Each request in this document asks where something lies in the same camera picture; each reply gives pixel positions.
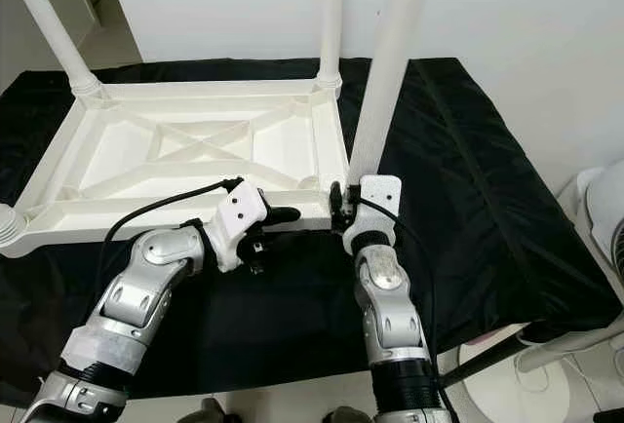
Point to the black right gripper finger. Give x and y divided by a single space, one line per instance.
334 201

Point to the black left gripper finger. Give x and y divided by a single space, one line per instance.
281 214

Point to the white plastic table top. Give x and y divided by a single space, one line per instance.
136 160

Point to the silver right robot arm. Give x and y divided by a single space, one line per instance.
390 296

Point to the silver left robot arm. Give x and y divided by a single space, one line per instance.
136 296

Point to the black table cloth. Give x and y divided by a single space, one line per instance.
497 228

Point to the grey left robot foot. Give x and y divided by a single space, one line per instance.
210 411

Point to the grey robot foot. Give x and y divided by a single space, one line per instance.
346 415
210 411

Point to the grey right robot foot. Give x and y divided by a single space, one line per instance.
346 415

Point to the pink under cloth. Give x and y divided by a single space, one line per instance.
487 335

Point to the black metal table leg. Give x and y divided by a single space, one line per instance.
478 365

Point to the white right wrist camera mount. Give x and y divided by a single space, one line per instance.
380 192

